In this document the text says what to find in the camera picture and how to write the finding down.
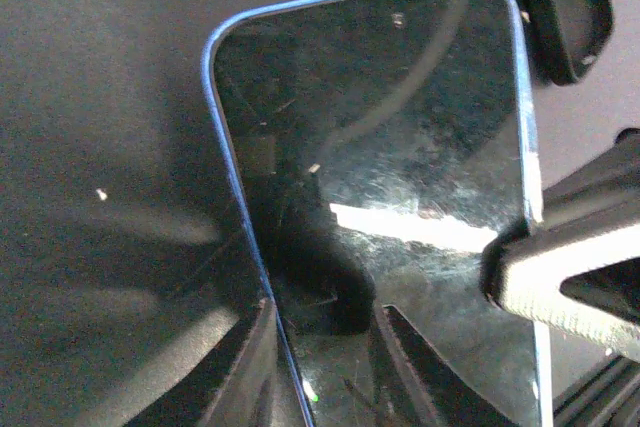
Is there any black phone case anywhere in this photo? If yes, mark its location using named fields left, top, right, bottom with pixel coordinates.
left=519, top=0, right=614, bottom=87

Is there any blue smartphone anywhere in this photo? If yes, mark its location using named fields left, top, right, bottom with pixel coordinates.
left=201, top=0, right=553, bottom=426

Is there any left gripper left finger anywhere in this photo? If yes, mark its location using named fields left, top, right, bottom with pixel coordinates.
left=123, top=296, right=280, bottom=426

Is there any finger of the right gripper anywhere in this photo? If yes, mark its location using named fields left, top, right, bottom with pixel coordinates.
left=484, top=221, right=639, bottom=361
left=539, top=129, right=639, bottom=242

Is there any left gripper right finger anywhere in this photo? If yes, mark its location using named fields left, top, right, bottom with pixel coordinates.
left=369, top=303, right=510, bottom=426

